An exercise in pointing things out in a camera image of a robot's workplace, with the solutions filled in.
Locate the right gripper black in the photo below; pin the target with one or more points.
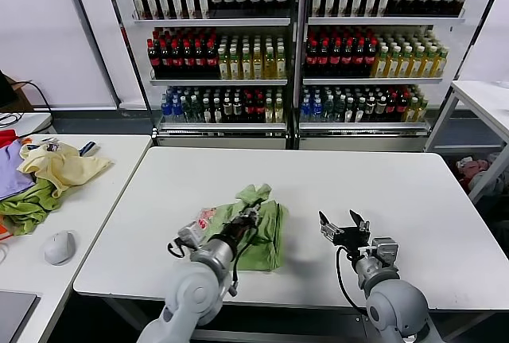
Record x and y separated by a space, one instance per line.
352 239

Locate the yellow juice bottle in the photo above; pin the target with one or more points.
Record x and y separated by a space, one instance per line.
405 66
393 66
281 66
416 66
235 66
440 66
270 66
380 66
258 66
428 66
246 66
224 66

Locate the purple cloth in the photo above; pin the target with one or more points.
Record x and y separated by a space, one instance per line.
12 176

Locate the white grey cloth pile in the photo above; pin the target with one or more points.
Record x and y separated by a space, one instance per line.
483 182

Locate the large white work table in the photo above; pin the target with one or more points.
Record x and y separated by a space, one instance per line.
437 199

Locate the red cap cola bottle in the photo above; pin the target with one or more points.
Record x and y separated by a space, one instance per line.
154 60
336 58
312 58
348 58
212 60
324 58
200 60
189 60
371 58
165 60
177 60
360 58

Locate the crumpled green garment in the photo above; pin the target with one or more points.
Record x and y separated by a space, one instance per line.
28 207

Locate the small yellow drink bottle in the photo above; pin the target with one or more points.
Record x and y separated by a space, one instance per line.
280 112
421 112
411 112
270 112

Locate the white computer mouse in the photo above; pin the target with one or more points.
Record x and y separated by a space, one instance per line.
59 247

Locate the small blue water bottle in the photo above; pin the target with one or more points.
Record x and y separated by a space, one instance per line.
177 112
305 112
317 112
166 112

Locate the pale yellow shirt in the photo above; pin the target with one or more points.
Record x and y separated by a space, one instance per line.
67 172

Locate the small dark drink bottle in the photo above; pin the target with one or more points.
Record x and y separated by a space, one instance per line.
381 112
227 112
217 112
207 112
360 112
370 112
238 112
350 112

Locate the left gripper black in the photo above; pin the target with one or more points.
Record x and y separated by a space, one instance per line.
238 228

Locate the small green water bottle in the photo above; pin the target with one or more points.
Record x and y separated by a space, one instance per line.
195 112
187 112
339 112
328 112

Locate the light green shirt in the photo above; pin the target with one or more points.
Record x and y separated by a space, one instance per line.
270 231

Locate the blue white striped item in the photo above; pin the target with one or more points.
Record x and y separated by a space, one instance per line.
88 149

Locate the white cabinet shelf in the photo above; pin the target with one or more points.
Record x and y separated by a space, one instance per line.
210 23
385 22
366 127
222 127
218 83
374 82

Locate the white side table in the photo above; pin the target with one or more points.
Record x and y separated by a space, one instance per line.
99 199

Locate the small white desk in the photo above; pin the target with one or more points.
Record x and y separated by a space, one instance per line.
36 122

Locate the small patterned cloth piece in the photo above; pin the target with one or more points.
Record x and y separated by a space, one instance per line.
51 146

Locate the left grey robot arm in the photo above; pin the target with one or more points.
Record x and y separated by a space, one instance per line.
195 291

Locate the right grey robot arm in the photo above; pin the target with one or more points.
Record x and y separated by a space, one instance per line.
389 303

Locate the pink cloth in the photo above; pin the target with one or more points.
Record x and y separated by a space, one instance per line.
475 168

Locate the small cola bottle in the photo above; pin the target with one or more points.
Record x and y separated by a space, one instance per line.
249 112
259 112
402 112
391 112

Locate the grey laptop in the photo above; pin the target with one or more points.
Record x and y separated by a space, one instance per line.
16 315

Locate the beverage display cabinet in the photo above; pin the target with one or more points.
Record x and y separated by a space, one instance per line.
358 140
222 138

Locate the orange item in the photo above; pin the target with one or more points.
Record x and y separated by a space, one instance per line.
3 231

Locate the red cloth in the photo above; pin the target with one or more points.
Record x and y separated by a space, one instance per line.
7 138

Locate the cardboard box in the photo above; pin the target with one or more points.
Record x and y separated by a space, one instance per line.
24 96

